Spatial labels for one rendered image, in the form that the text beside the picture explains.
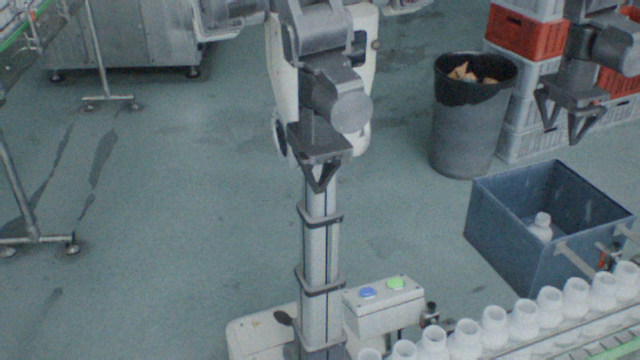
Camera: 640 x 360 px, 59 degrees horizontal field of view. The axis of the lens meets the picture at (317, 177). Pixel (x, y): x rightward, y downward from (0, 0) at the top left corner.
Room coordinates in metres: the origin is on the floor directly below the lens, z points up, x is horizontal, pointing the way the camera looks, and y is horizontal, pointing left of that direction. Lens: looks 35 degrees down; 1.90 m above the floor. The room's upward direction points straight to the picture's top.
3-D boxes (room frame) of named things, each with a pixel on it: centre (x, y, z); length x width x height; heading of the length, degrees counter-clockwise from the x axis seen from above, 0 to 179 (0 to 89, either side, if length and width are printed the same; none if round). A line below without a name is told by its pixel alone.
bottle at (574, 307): (0.72, -0.47, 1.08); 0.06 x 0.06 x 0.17
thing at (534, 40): (3.17, -1.34, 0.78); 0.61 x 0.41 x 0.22; 119
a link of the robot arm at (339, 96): (0.65, -0.02, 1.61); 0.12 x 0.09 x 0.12; 24
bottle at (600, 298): (0.74, -0.52, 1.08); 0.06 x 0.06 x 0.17
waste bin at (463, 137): (2.86, -0.86, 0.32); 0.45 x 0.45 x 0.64
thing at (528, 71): (3.16, -1.33, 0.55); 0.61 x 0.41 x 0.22; 119
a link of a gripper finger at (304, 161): (0.70, 0.00, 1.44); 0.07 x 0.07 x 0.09; 22
